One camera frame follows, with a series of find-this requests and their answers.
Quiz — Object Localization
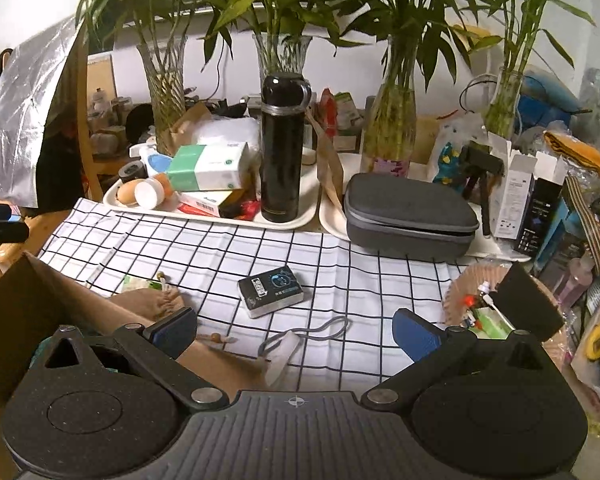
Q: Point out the white bag with blue print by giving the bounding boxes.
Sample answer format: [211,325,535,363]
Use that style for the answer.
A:
[432,115,486,183]

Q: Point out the green white snack bag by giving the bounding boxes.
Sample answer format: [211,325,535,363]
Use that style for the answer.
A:
[332,92,366,136]

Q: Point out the white black checked tablecloth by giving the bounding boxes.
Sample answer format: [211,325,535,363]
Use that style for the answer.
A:
[37,197,481,393]

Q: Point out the green packet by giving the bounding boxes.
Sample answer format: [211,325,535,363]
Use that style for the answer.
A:
[472,307,513,338]

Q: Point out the crumpled brown paper bag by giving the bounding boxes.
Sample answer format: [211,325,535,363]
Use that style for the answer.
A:
[165,102,213,156]

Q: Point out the pink bottle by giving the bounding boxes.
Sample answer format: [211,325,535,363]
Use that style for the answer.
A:
[555,257,593,306]

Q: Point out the brown paper carrier bag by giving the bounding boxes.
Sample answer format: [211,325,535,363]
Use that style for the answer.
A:
[307,110,348,211]

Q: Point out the grey zip case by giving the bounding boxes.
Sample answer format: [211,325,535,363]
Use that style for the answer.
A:
[343,172,481,263]

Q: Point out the black thermos bottle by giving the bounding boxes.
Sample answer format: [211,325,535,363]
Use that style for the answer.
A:
[259,74,313,223]

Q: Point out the white blue tube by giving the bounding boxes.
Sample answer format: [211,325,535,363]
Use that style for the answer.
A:
[130,142,176,177]

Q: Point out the beige drawstring pouch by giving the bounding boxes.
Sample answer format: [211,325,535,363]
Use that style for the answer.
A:
[105,272,271,388]

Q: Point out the black sponge block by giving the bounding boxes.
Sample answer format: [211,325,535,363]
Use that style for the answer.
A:
[495,261,565,343]

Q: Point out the grey braided charging cable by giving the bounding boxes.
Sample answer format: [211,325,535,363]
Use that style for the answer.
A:
[257,317,352,388]

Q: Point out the red white carton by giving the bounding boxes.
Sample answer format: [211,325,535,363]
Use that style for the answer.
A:
[177,190,251,218]

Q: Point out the light blue carton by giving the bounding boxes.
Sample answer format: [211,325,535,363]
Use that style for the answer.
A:
[535,195,588,271]

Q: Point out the cork board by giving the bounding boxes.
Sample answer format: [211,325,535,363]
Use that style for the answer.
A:
[87,54,118,106]

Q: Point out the orange cup with white lid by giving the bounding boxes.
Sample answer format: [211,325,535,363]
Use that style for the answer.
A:
[134,174,173,208]

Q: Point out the dark blue carton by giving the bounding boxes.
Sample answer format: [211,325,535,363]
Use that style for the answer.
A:
[512,175,566,253]

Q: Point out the brown glass dish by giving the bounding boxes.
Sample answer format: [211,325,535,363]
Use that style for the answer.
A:
[442,260,566,346]

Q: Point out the white plastic bag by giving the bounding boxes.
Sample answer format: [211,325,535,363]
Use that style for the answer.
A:
[192,115,261,153]

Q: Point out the silver foil bag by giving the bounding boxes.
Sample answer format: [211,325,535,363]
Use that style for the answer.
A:
[0,15,88,208]

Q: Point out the black tape roll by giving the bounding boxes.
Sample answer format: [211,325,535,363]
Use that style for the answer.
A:
[118,161,148,183]

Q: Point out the brown egg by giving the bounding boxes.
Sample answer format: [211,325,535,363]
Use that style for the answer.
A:
[117,179,143,207]

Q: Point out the brown cardboard box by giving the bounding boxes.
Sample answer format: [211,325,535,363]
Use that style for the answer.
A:
[0,252,153,480]

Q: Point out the striped ribbon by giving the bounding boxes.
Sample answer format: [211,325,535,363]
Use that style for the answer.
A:
[565,175,600,276]

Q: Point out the black phone tripod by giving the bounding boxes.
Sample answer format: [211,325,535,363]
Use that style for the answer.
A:
[462,141,506,238]

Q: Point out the red snack bag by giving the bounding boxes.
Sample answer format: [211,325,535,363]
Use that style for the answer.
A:
[320,89,338,133]

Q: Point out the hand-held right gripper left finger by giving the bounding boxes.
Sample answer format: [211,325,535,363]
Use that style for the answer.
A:
[32,307,231,411]

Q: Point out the green white tissue pack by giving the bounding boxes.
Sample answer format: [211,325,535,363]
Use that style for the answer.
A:
[167,141,251,192]

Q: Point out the small dark printed box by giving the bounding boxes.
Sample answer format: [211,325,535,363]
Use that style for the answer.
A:
[237,266,305,320]

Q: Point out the open white carton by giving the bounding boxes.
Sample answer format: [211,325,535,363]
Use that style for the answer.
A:
[487,132,568,241]

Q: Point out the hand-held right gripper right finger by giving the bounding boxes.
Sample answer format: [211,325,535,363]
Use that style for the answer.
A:
[360,309,556,411]

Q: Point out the yellow black cloth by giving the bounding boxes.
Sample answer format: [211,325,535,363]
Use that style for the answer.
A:
[544,130,600,178]

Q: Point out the wooden stool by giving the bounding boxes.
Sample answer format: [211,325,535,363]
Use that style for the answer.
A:
[0,207,71,263]

